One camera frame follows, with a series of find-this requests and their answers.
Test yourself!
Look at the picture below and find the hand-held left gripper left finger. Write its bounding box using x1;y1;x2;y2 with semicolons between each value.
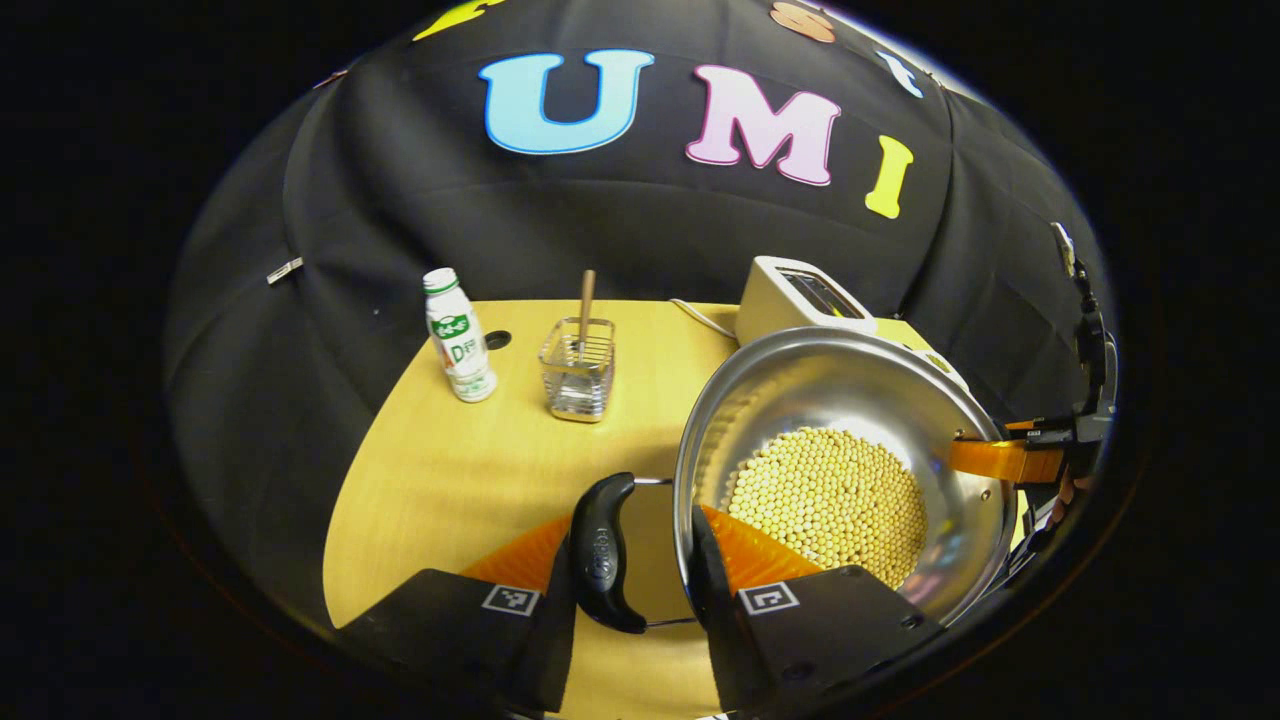
340;512;579;713

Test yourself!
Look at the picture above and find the white power cable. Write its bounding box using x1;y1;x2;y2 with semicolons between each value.
670;298;739;341

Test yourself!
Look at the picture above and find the wire mesh basket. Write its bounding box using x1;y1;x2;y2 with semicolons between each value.
539;317;617;424

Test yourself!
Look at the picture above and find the white toaster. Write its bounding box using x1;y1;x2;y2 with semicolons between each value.
735;256;879;346

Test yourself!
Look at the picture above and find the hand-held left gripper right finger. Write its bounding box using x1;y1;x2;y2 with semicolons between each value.
690;505;946;716

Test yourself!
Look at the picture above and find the white drink bottle green label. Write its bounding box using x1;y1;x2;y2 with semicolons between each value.
422;267;499;404

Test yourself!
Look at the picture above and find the steel pot with black handle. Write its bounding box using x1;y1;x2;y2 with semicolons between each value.
570;327;1019;634

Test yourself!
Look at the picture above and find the pile of yellow soybeans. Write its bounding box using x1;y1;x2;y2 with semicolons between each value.
722;427;929;591

